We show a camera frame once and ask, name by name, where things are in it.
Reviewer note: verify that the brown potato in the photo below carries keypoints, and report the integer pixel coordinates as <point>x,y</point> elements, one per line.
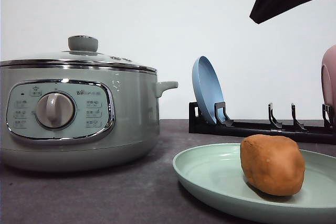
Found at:
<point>273,164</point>

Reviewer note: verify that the green plate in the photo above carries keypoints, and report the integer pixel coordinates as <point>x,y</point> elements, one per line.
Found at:
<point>214,172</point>

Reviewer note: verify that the glass steamer lid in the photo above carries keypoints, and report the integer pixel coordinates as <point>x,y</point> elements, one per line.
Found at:
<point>82,53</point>

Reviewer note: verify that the pink plate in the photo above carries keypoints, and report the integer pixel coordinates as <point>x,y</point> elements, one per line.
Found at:
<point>328,80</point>

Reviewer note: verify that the blue plate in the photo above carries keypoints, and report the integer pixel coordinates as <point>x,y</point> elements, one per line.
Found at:
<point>207,87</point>

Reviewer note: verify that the black plate rack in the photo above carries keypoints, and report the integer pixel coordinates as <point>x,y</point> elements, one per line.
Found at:
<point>223,125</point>

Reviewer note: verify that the green electric steamer pot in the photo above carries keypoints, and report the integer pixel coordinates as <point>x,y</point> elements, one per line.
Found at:
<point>78,119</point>

